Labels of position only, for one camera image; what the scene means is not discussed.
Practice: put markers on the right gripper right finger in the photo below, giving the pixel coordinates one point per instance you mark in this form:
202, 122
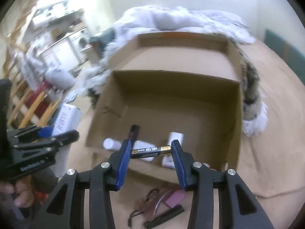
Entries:
238, 206

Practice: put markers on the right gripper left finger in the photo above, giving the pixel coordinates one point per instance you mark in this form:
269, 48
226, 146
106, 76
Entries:
64, 207

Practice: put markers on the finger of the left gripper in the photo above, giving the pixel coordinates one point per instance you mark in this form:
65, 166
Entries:
29, 134
55, 141

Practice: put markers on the white remote control back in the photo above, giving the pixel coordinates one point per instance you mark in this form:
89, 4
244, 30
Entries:
67, 119

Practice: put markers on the white pill bottle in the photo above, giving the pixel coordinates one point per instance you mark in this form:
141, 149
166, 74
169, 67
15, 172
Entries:
111, 144

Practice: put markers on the black gold battery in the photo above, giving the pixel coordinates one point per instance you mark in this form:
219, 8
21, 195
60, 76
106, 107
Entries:
151, 152

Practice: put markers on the person's left hand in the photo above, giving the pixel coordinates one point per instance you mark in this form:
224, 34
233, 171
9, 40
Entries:
23, 189

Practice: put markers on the grey stuffed bag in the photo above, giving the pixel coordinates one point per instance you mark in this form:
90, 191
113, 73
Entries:
59, 78

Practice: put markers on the black rectangular remote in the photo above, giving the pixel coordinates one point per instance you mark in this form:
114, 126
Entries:
134, 131

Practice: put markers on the pink small item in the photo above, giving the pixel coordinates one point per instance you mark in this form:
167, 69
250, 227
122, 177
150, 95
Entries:
175, 198

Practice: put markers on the black flat bar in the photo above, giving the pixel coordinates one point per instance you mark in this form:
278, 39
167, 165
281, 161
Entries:
165, 217

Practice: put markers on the white rectangular case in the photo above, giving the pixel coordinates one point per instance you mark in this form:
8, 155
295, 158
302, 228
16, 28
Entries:
142, 145

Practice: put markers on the black white shaggy blanket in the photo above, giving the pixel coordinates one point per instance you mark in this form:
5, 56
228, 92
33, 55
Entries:
254, 109

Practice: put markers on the white washing machine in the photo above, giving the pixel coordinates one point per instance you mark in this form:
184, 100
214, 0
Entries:
79, 40

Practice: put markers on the teal armchair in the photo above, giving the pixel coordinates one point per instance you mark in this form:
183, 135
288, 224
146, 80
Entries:
100, 42

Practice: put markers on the large cardboard box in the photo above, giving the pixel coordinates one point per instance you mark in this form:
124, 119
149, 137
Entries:
174, 82

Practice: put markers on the white crumpled duvet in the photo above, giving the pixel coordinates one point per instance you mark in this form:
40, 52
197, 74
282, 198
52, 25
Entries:
154, 18

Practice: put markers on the wooden chair frame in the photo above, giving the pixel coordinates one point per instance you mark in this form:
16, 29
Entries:
30, 107

